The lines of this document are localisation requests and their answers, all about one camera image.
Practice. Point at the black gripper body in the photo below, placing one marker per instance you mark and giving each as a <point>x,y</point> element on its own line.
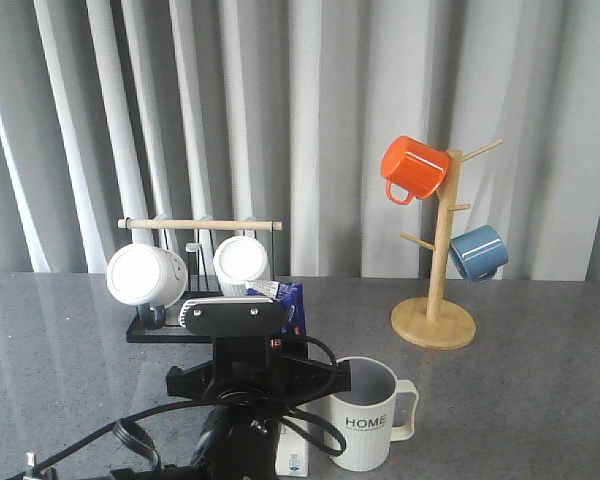
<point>286,369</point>

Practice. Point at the Pascual whole milk carton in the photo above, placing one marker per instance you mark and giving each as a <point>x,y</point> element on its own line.
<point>292,456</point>

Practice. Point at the cream HOME mug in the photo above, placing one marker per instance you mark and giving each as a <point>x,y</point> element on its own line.
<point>376,411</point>

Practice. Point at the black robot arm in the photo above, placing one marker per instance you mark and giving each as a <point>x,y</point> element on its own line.
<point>239,440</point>

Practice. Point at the white ribbed mug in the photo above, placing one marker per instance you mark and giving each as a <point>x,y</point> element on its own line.
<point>238,260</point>

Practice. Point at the white smiley mug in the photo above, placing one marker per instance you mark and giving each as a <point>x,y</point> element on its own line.
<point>142,274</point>

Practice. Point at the wooden mug tree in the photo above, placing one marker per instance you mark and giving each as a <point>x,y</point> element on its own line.
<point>431,321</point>

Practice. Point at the blue mug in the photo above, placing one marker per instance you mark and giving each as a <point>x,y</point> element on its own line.
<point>478,254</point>

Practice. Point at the orange mug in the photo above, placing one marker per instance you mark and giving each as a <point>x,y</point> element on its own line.
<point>412,169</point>

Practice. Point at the grey white curtain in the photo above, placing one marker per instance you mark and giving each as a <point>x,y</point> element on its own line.
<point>282,110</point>

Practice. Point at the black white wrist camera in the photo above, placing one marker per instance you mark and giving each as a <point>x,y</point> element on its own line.
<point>246,316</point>

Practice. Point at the black wire mug rack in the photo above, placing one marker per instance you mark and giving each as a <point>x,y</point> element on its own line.
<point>146,326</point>

